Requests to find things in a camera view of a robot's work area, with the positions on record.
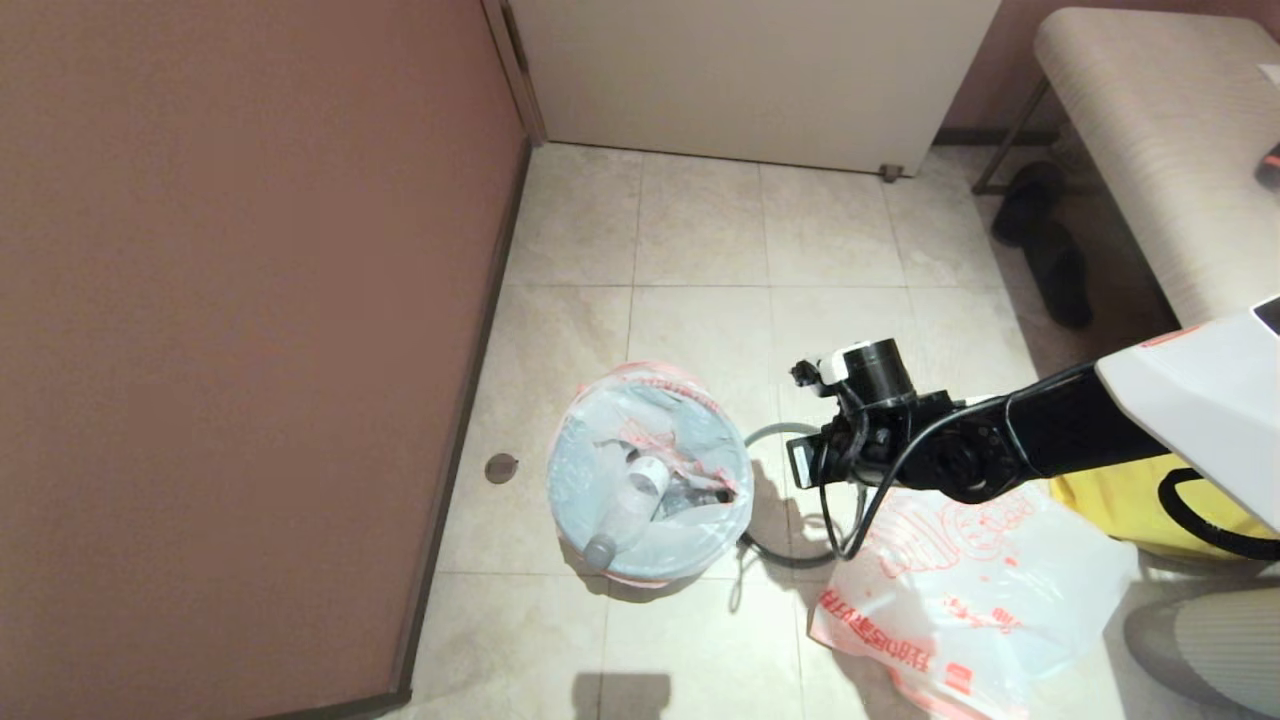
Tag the yellow fabric bag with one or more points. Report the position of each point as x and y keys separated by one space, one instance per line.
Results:
x=1110 y=500

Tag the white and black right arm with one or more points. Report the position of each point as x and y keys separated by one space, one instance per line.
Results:
x=1200 y=400

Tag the black slipper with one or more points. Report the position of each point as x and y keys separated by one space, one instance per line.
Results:
x=1028 y=198
x=1060 y=278

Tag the beige wood-grain bench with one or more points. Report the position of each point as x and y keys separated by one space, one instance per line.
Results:
x=1170 y=180

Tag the small metal door stop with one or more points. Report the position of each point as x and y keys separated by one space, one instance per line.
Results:
x=889 y=173

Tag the used white red-print trash bag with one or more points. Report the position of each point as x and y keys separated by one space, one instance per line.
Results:
x=600 y=450

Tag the white paper sheet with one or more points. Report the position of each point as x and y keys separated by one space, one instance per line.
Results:
x=1270 y=78

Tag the grey metal bench leg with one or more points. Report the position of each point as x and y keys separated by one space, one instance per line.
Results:
x=1010 y=138

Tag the red and black object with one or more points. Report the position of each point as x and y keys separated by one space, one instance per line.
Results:
x=1270 y=165

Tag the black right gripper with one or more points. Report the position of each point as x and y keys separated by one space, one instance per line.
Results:
x=880 y=420

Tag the grey round cushion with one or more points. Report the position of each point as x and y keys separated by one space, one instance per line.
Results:
x=1210 y=650

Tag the new white red-print plastic bag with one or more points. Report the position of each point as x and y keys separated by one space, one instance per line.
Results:
x=980 y=600

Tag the clear plastic bottle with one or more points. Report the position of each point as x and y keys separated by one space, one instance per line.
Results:
x=628 y=510

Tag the beige door frame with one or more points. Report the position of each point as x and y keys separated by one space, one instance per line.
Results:
x=515 y=70

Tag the round metal floor drain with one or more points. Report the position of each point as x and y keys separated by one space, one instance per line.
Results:
x=501 y=468

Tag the white door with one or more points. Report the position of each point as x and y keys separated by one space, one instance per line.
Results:
x=750 y=80

